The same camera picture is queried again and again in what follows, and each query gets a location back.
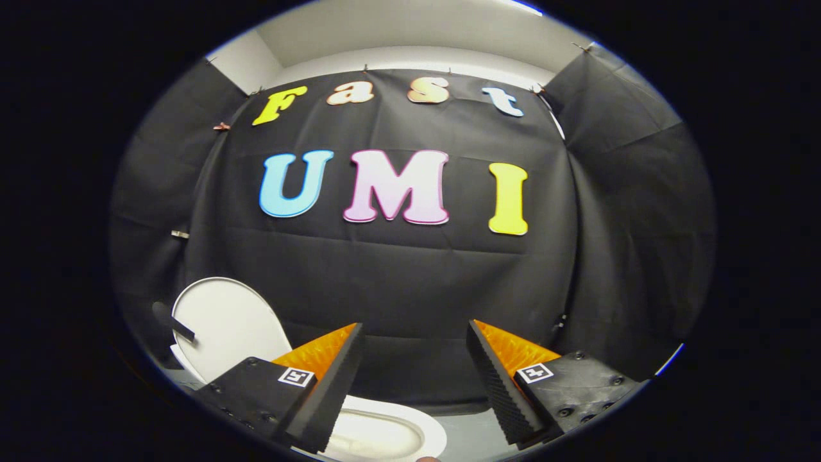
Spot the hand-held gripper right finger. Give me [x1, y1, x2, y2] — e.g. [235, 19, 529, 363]
[466, 319, 647, 450]

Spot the white toilet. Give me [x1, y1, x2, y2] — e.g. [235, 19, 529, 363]
[168, 343, 448, 462]

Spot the white toilet lid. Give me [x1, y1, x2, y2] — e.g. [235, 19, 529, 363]
[170, 277, 294, 384]

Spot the black lid lift handle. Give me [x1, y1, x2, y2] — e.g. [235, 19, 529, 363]
[151, 301, 197, 343]

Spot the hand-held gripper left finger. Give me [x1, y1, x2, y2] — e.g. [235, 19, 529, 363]
[192, 322, 367, 454]

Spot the black backdrop cloth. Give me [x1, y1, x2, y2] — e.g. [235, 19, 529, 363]
[108, 42, 718, 415]

